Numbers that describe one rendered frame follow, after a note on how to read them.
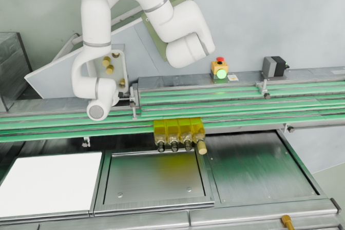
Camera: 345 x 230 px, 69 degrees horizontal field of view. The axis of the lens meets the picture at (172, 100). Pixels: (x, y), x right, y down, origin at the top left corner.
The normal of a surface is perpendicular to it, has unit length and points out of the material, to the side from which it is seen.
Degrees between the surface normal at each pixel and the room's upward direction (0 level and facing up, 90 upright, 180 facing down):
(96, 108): 18
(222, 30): 0
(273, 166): 90
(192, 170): 90
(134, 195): 90
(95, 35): 3
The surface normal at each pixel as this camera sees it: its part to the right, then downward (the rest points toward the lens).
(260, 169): -0.03, -0.85
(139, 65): 0.08, 0.53
